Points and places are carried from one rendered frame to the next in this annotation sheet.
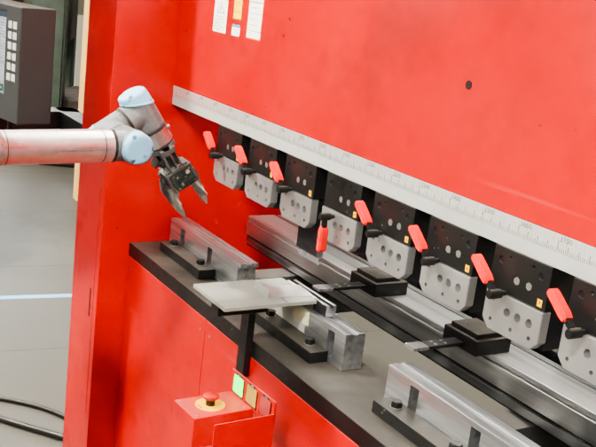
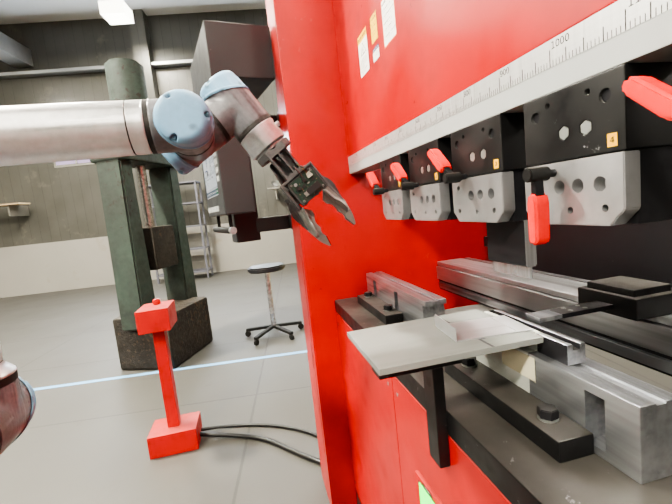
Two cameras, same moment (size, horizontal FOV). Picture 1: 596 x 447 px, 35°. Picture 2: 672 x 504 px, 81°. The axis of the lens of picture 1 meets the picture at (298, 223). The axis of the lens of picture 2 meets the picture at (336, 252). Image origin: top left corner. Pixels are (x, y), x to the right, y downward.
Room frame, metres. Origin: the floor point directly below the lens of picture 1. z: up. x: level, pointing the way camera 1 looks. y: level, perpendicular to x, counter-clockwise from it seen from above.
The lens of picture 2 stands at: (1.64, 0.01, 1.23)
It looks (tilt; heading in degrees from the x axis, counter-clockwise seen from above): 7 degrees down; 21
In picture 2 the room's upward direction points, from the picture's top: 6 degrees counter-clockwise
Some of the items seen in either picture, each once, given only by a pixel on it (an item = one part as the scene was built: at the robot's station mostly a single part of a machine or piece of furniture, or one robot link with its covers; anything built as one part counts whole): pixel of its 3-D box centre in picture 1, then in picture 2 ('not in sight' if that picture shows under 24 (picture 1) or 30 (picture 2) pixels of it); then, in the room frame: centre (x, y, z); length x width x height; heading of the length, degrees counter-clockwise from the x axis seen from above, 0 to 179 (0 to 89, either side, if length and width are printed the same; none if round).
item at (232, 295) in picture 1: (254, 294); (436, 336); (2.28, 0.09, 1.00); 0.26 x 0.18 x 0.01; 123
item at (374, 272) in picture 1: (356, 282); (595, 301); (2.44, -0.18, 1.01); 0.26 x 0.12 x 0.05; 123
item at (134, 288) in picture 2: not in sight; (148, 215); (4.41, 2.83, 1.32); 0.88 x 0.69 x 2.65; 26
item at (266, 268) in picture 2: not in sight; (270, 300); (5.02, 2.04, 0.36); 0.60 x 0.57 x 0.72; 118
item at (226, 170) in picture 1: (239, 157); (405, 187); (2.72, 0.19, 1.26); 0.15 x 0.09 x 0.17; 33
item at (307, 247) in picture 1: (309, 241); (510, 247); (2.36, -0.04, 1.13); 0.10 x 0.02 x 0.10; 33
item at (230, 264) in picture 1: (210, 253); (399, 298); (2.82, 0.26, 0.92); 0.50 x 0.06 x 0.10; 33
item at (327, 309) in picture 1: (309, 297); (527, 333); (2.33, -0.06, 0.99); 0.20 x 0.03 x 0.03; 33
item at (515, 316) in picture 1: (530, 295); not in sight; (1.71, -0.45, 1.26); 0.15 x 0.09 x 0.17; 33
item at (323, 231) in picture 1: (325, 232); (542, 205); (2.20, -0.07, 1.20); 0.04 x 0.02 x 0.10; 123
